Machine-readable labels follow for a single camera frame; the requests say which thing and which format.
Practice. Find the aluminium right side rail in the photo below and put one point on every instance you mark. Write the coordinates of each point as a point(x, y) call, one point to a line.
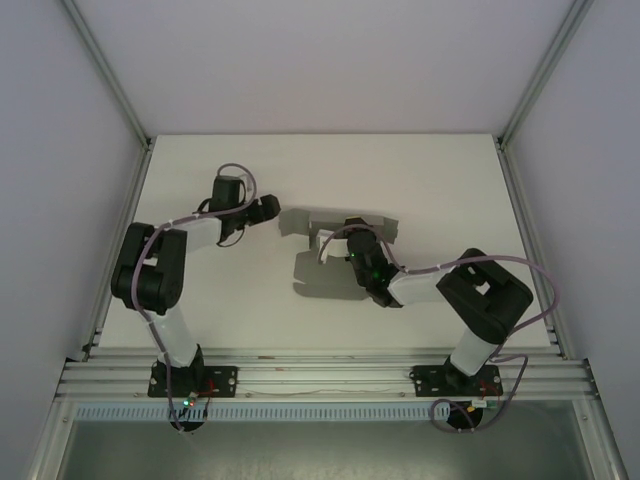
point(535, 250)

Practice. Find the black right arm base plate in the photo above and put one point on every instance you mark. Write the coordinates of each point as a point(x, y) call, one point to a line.
point(425, 381)

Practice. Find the aluminium rail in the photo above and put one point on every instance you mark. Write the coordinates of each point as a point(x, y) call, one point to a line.
point(535, 250)
point(117, 250)

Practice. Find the aluminium left side rail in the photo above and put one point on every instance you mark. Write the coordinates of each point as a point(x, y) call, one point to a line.
point(117, 250)

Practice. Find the aluminium upright post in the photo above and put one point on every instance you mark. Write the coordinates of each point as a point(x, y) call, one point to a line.
point(545, 70)
point(112, 70)

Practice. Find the aluminium front frame rails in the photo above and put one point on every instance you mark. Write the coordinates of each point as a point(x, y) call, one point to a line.
point(325, 377)

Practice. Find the grey cardboard box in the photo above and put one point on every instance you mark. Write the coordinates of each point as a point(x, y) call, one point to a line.
point(325, 280)

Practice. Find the aluminium right upright post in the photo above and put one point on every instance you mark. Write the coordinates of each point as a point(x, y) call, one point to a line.
point(545, 70)

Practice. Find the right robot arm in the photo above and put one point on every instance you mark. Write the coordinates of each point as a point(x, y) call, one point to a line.
point(470, 350)

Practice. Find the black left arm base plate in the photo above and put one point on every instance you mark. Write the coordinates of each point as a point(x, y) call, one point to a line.
point(222, 380)

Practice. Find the aluminium left upright post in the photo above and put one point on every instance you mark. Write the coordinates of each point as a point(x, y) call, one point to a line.
point(112, 70)

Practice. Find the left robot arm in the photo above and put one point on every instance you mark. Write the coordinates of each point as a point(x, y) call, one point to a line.
point(172, 340)

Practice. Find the grey metal sheet panel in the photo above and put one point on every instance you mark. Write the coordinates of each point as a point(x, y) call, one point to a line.
point(320, 450)

